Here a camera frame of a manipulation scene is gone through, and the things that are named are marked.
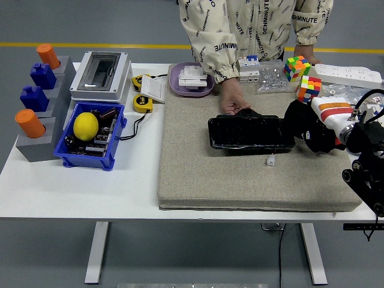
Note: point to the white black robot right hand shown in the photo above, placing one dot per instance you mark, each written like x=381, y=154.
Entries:
x=333, y=114

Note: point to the person's right hand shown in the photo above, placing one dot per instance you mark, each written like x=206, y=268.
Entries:
x=233, y=97

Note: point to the person's left hand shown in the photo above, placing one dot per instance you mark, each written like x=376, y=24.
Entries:
x=306, y=51

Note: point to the black rag with red tag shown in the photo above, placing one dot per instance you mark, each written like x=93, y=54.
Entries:
x=300, y=120

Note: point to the person's right forearm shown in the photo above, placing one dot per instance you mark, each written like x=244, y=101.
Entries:
x=213, y=51

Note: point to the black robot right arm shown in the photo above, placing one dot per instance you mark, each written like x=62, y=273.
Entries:
x=369, y=180

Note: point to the person's left forearm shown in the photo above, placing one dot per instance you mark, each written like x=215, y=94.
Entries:
x=309, y=27

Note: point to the colourful puzzle cube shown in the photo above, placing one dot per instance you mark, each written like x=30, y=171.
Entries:
x=297, y=68
x=309, y=88

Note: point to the clear bags of washers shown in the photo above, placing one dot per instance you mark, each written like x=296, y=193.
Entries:
x=337, y=90

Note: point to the white blue circuit breaker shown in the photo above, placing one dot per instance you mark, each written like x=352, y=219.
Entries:
x=249, y=63

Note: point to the clear bag of nuts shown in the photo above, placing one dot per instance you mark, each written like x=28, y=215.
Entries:
x=270, y=79

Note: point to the white power strip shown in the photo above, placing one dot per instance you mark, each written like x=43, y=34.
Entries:
x=345, y=73

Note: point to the person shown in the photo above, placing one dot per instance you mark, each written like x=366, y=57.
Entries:
x=255, y=24

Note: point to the purple tray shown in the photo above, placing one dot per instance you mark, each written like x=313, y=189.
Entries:
x=175, y=85

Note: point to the grey-brown mat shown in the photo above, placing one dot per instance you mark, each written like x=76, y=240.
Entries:
x=210, y=180

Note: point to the yellow tape measure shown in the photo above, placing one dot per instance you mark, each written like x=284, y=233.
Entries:
x=141, y=103
x=136, y=82

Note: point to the black table control box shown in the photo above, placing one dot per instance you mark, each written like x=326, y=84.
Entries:
x=360, y=227

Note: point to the white table leg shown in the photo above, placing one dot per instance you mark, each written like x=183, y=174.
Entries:
x=96, y=252
x=314, y=255

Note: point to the yellow lemon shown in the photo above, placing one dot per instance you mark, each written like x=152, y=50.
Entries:
x=86, y=126

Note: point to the blue plastic bin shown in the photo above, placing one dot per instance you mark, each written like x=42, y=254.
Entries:
x=87, y=162

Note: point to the orange cylinder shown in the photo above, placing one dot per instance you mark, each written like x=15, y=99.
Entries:
x=48, y=55
x=29, y=123

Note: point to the blue block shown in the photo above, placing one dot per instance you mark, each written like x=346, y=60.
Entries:
x=43, y=76
x=34, y=99

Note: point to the grey stepped block holder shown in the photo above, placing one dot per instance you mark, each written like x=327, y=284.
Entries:
x=36, y=153

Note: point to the white switch parts stack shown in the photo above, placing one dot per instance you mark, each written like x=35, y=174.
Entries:
x=192, y=76

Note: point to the white wall switch plate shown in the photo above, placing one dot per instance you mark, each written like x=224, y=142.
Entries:
x=153, y=90

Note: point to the metal bracket under table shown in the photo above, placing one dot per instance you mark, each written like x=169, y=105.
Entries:
x=271, y=227

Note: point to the grey electrical enclosure box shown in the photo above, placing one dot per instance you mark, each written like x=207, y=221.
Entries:
x=102, y=72

